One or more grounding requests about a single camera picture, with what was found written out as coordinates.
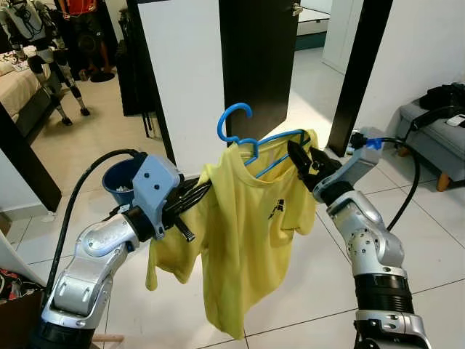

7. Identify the blue plastic bucket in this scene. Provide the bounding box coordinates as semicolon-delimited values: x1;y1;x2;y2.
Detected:
102;156;146;213

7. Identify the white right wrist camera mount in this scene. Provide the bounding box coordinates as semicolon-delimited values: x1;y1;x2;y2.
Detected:
312;129;384;203

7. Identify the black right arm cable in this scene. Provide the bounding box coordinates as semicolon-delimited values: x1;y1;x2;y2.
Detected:
363;135;422;233

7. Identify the yellow shirt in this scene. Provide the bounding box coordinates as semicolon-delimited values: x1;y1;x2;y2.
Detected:
145;129;320;340

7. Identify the blue plastic hanger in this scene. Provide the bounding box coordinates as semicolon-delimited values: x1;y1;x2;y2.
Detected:
217;102;313;179

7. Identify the beige bed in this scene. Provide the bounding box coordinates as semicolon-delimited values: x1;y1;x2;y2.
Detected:
0;62;52;143

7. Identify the grey humanoid robot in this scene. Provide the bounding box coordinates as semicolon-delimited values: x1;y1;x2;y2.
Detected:
0;0;92;128

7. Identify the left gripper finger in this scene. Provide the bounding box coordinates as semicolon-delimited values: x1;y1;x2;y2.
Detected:
174;177;216;207
182;186;216;219

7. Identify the black strapped bag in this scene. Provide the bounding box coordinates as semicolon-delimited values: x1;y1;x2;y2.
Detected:
407;82;465;135

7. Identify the black door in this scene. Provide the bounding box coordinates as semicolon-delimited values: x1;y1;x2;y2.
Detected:
218;0;301;143

